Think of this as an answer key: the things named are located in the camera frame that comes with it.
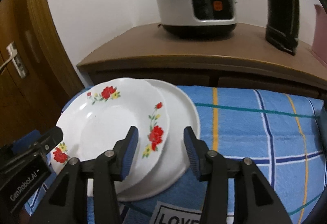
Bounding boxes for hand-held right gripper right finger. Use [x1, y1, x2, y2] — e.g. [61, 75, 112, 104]
[183, 126, 293, 224]

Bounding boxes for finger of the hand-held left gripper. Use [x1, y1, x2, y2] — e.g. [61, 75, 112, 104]
[11, 130, 43, 154]
[33, 126, 64, 153]

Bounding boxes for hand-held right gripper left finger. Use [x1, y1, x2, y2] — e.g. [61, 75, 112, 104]
[32, 126, 139, 224]

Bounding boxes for plain grey round plate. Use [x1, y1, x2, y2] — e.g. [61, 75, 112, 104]
[116, 79, 201, 202]

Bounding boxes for white plate with red flowers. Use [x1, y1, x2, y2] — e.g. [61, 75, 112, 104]
[52, 77, 171, 175]

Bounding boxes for blue plaid cloth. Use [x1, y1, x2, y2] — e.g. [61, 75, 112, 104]
[24, 85, 327, 224]

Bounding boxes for brown wooden cabinet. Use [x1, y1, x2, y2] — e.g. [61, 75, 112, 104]
[77, 22, 327, 102]

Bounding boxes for tall black thermos flask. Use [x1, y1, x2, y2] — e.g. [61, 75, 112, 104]
[259, 0, 300, 55]

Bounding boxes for pink electric kettle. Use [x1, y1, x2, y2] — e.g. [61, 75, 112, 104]
[311, 4, 327, 65]

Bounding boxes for silver door handle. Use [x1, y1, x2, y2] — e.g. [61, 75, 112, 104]
[0, 42, 27, 79]

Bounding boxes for brown wooden door frame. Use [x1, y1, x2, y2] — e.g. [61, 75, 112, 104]
[26, 0, 85, 102]

